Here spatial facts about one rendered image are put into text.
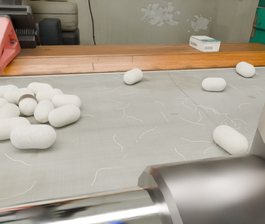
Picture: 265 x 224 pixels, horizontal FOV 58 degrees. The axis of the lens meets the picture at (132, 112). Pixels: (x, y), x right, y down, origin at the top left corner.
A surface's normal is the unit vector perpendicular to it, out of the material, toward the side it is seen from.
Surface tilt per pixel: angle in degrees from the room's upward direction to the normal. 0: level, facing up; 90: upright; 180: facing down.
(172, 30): 90
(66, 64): 45
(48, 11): 90
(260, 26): 90
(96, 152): 0
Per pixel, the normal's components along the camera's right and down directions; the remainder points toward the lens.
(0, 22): 0.20, -0.06
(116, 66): 0.18, -0.31
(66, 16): 0.18, 0.45
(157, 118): 0.03, -0.89
